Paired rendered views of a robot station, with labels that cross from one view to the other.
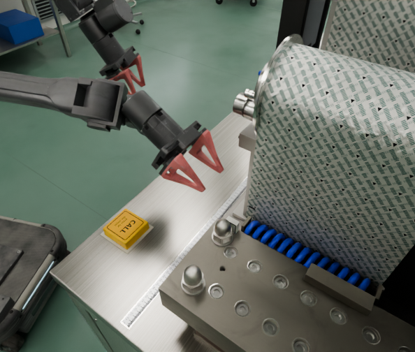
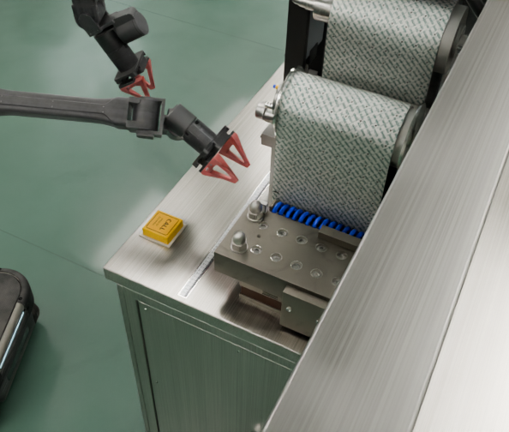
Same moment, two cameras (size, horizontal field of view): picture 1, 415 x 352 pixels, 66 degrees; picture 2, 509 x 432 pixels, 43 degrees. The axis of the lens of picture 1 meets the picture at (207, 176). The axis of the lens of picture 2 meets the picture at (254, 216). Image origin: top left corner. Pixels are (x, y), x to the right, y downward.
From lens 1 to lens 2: 84 cm
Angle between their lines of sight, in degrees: 7
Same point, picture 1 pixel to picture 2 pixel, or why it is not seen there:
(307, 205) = (315, 183)
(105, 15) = (124, 30)
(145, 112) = (186, 122)
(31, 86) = (88, 106)
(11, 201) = not seen: outside the picture
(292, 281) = (309, 239)
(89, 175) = (30, 204)
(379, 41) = (359, 59)
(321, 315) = (330, 255)
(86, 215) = (39, 259)
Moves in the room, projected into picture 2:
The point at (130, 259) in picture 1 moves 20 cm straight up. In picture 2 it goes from (172, 251) to (166, 188)
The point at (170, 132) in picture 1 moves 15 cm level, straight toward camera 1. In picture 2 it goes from (206, 136) to (224, 182)
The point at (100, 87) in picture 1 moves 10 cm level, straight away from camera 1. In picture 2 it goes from (148, 104) to (131, 80)
